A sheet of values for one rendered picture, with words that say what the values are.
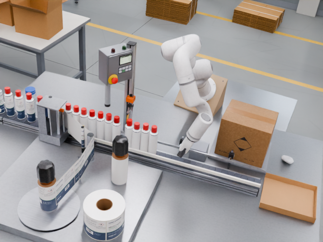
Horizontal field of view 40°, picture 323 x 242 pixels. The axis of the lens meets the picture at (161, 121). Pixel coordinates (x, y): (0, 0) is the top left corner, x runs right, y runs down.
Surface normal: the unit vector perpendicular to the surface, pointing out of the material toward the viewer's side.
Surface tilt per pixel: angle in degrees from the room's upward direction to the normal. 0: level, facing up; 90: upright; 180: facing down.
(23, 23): 90
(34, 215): 0
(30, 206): 0
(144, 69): 0
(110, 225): 90
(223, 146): 90
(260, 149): 90
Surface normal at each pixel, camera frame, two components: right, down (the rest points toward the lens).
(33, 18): -0.32, 0.54
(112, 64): 0.60, 0.52
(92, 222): -0.52, 0.48
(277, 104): 0.08, -0.80
